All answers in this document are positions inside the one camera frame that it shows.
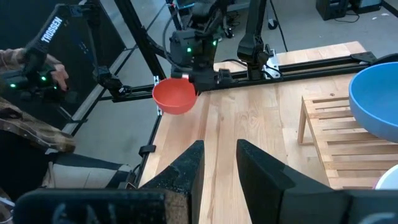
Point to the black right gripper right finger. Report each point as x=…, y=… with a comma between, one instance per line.
x=267, y=193

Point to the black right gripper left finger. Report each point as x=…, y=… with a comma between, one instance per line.
x=174, y=186

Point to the red bowl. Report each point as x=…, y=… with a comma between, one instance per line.
x=174, y=96

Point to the white bowl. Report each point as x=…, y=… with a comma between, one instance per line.
x=390, y=180

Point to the grey-blue bowl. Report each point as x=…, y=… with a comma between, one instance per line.
x=376, y=102

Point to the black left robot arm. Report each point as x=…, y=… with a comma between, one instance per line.
x=253, y=40

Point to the wooden slatted shelf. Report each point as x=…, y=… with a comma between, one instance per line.
x=342, y=149

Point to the person's hand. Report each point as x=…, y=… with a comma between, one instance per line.
x=59, y=76

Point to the person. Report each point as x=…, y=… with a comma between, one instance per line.
x=31, y=130

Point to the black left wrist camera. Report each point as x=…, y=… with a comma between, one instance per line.
x=225, y=77

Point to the black aluminium table frame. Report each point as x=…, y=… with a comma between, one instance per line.
x=311, y=69

